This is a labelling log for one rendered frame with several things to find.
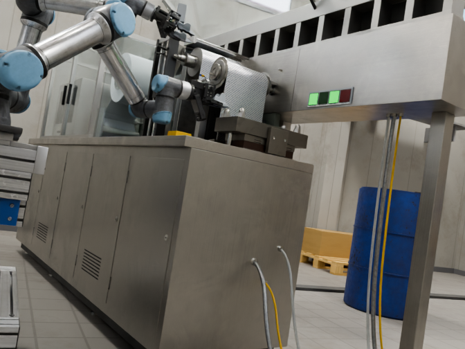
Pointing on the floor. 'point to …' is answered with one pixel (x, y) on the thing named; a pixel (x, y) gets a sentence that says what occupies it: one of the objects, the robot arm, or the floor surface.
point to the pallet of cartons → (326, 249)
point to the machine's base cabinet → (170, 241)
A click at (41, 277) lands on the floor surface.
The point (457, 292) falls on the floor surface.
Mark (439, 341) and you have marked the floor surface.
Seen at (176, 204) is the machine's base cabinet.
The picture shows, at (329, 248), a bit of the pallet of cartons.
